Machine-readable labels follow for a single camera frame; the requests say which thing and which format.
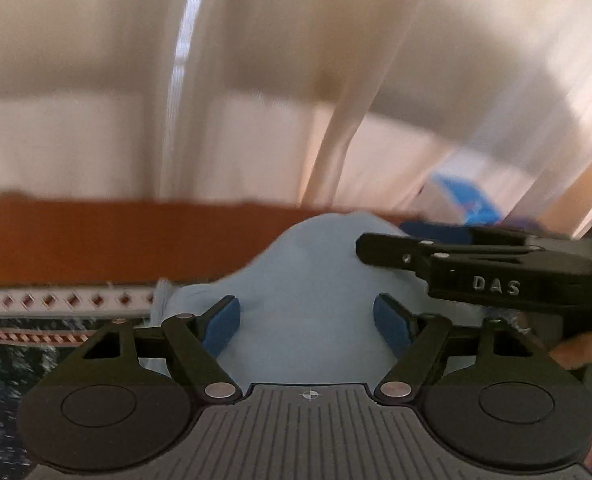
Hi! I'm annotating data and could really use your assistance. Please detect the light blue Champion hoodie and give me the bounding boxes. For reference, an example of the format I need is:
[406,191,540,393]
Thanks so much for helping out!
[140,209,483,396]

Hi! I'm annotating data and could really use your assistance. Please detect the person's right hand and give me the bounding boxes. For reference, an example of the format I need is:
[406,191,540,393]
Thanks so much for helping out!
[550,332,592,370]

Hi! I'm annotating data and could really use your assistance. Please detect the blue tissue pack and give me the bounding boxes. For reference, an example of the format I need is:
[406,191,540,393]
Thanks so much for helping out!
[410,174,503,226]

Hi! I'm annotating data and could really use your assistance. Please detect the navy patterned rug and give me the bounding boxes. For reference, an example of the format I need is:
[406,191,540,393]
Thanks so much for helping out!
[0,283,155,479]

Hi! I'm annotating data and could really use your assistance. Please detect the white sheer curtain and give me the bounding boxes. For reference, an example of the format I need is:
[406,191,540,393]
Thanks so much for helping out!
[0,0,592,231]

